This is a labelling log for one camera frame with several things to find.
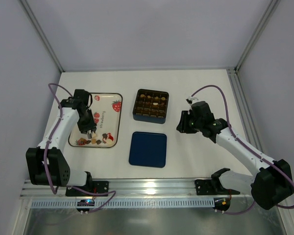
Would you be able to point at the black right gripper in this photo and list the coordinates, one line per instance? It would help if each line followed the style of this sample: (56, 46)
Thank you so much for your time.
(183, 127)

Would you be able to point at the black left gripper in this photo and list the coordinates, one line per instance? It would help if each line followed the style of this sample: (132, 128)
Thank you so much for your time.
(91, 126)

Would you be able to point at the silver metal tongs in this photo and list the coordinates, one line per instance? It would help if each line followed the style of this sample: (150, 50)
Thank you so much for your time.
(90, 134)

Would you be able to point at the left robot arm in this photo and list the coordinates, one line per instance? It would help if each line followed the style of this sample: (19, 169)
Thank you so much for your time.
(46, 163)

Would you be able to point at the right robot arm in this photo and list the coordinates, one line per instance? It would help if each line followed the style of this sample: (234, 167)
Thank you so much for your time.
(269, 182)

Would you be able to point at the navy blue chocolate tin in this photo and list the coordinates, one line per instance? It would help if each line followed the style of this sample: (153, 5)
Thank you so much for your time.
(151, 106)

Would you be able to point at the white strawberry print tray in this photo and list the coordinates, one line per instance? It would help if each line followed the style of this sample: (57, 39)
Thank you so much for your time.
(106, 109)

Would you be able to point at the navy blue tin lid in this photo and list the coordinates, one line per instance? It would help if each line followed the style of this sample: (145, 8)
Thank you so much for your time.
(148, 149)

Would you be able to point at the left controller board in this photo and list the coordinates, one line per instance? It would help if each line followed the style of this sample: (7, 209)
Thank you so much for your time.
(85, 206)

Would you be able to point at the controller board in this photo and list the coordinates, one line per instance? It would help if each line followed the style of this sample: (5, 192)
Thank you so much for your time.
(85, 206)
(221, 204)

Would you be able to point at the right controller board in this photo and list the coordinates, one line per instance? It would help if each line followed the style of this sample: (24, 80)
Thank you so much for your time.
(221, 204)

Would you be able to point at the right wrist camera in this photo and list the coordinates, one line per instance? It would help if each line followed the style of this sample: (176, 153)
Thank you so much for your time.
(190, 100)

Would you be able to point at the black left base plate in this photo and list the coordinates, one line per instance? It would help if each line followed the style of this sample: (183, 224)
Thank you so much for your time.
(101, 188)

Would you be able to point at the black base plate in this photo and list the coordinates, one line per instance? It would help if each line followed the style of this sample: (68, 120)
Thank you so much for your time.
(101, 188)
(212, 187)

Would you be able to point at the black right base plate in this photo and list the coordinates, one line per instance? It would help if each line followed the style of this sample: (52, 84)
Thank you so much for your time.
(212, 187)

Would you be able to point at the aluminium mounting rail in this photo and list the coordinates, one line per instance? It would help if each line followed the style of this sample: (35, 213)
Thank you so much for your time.
(154, 187)

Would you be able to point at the slotted grey cable duct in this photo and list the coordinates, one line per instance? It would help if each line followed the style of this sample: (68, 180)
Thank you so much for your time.
(127, 203)

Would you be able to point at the left aluminium frame post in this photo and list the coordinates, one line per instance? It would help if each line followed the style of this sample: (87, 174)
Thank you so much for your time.
(33, 20)

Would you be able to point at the aluminium frame post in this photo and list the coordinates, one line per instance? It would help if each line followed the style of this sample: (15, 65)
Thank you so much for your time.
(33, 20)
(260, 27)

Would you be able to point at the right aluminium frame post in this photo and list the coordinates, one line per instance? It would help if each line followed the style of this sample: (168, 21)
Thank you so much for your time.
(260, 27)

